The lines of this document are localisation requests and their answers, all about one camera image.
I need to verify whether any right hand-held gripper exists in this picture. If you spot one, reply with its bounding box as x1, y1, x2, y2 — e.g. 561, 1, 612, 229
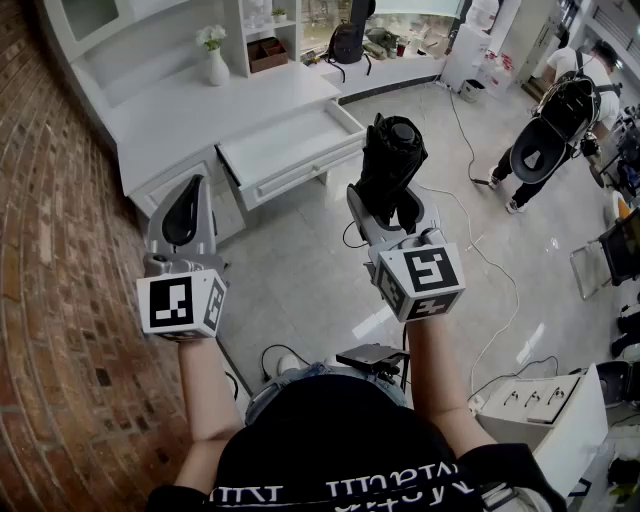
345, 181, 467, 324

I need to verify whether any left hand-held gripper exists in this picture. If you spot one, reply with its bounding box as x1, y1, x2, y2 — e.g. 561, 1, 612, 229
135, 174, 229, 343

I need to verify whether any black umbrella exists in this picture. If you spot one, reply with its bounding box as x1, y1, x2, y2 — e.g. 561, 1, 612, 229
348, 113, 430, 236

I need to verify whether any white desk drawer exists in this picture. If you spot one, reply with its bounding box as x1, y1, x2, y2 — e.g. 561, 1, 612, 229
214, 99, 367, 212

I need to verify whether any person's right forearm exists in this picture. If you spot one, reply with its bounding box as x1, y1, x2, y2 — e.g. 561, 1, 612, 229
403, 313, 497, 454

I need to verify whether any person's left forearm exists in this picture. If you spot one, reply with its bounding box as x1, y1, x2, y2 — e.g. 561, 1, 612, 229
175, 331, 247, 487

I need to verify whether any white desk with hutch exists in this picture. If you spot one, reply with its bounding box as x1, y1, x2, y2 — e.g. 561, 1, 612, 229
37, 0, 367, 246

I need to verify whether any white waste bin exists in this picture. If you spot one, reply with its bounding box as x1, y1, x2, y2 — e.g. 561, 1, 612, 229
459, 78, 487, 104

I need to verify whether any black waist-mounted device box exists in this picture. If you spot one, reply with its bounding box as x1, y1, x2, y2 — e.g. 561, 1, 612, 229
335, 343, 404, 385

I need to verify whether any white vase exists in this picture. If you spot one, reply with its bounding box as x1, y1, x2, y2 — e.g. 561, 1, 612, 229
206, 47, 232, 87

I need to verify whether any olive green bag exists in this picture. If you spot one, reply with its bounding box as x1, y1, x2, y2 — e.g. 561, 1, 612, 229
361, 27, 402, 62

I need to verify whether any white tall cabinet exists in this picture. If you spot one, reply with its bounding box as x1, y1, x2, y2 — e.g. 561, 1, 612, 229
441, 21, 494, 94

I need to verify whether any black backpack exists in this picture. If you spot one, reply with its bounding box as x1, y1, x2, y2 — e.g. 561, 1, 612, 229
325, 21, 374, 84

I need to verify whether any brown wooden organiser box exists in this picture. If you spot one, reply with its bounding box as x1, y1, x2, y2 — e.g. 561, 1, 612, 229
246, 36, 290, 75

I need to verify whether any white flower bunch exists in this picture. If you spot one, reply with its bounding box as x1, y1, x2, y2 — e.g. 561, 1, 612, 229
195, 24, 228, 52

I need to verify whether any black folding chair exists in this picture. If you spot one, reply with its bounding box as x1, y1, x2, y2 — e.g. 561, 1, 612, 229
569, 208, 640, 302

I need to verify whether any grey tray with earpieces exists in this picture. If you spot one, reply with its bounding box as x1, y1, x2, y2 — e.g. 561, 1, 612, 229
487, 374, 583, 426

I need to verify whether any person's black printed shirt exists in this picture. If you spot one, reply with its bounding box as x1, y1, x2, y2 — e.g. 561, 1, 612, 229
144, 373, 569, 512

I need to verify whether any white display counter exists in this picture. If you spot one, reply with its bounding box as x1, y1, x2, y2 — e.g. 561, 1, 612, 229
473, 361, 610, 484

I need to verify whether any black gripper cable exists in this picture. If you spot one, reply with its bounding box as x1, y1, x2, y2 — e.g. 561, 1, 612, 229
341, 221, 375, 250

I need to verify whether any black floor cable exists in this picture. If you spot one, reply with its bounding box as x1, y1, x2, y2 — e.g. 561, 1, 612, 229
448, 88, 492, 187

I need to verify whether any long white floor cable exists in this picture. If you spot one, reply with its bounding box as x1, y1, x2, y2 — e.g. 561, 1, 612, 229
415, 82, 522, 404

